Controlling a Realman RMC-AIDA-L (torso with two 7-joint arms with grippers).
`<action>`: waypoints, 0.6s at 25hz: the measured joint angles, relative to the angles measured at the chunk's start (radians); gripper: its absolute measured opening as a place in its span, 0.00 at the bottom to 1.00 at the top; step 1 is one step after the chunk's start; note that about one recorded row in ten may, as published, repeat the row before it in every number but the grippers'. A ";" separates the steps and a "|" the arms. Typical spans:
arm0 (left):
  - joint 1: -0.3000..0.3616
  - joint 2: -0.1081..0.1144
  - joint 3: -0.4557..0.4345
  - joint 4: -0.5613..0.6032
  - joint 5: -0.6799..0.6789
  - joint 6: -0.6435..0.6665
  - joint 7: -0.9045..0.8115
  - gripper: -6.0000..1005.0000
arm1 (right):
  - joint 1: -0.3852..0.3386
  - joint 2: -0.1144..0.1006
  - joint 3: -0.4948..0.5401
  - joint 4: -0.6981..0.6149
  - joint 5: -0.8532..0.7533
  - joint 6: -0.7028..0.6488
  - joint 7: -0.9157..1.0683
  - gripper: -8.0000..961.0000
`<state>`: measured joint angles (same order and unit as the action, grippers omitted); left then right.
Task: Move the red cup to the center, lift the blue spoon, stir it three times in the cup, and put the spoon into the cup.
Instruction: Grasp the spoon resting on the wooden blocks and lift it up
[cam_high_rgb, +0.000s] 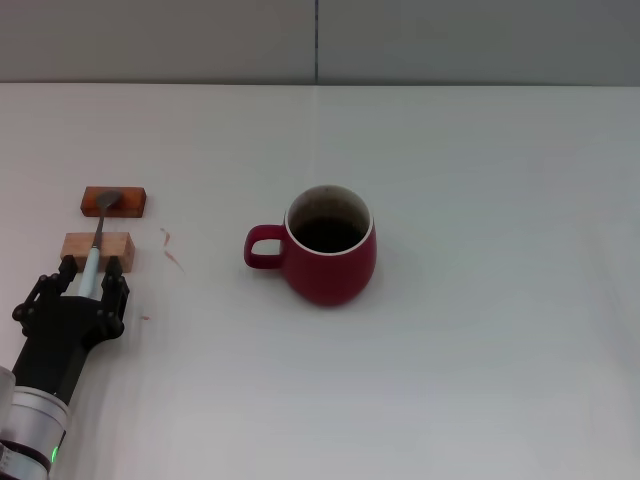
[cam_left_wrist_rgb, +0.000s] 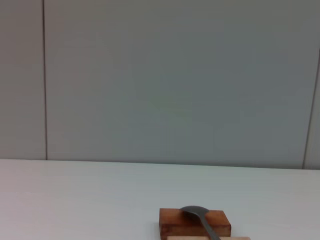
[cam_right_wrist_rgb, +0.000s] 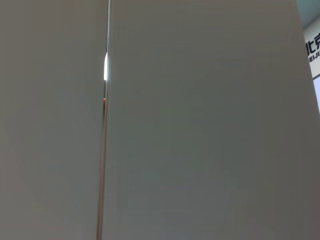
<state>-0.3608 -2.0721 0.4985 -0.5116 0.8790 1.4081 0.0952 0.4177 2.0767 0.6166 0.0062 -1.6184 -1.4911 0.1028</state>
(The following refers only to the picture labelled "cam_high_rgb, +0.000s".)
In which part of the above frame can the dark reddish wooden block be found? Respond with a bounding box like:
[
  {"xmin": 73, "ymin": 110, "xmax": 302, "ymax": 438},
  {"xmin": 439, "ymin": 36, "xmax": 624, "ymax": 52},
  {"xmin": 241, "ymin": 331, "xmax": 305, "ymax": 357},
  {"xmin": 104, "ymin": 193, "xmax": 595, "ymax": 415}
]
[{"xmin": 79, "ymin": 185, "xmax": 149, "ymax": 220}]

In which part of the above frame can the light wooden block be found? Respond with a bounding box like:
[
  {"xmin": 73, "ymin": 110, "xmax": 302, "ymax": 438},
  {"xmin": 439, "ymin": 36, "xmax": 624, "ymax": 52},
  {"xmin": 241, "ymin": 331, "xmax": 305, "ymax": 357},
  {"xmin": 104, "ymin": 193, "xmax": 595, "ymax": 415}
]
[{"xmin": 60, "ymin": 231, "xmax": 137, "ymax": 275}]

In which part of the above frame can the spoon with light blue handle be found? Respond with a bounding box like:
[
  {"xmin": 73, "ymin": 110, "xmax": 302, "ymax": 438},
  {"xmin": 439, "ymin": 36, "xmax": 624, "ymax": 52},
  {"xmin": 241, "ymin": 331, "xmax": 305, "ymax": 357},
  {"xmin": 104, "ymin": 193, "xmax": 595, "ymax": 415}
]
[{"xmin": 79, "ymin": 189, "xmax": 122, "ymax": 302}]

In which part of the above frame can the red ceramic mug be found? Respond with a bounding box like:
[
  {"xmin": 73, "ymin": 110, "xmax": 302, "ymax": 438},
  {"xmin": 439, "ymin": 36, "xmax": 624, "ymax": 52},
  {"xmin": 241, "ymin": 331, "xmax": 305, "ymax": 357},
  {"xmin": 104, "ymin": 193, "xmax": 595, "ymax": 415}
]
[{"xmin": 243, "ymin": 185, "xmax": 378, "ymax": 308}]

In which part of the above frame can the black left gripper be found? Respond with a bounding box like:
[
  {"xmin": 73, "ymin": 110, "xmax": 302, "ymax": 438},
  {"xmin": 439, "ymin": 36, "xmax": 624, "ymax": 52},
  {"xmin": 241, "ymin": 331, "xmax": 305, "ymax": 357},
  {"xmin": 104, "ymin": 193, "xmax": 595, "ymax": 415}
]
[{"xmin": 12, "ymin": 254, "xmax": 133, "ymax": 404}]

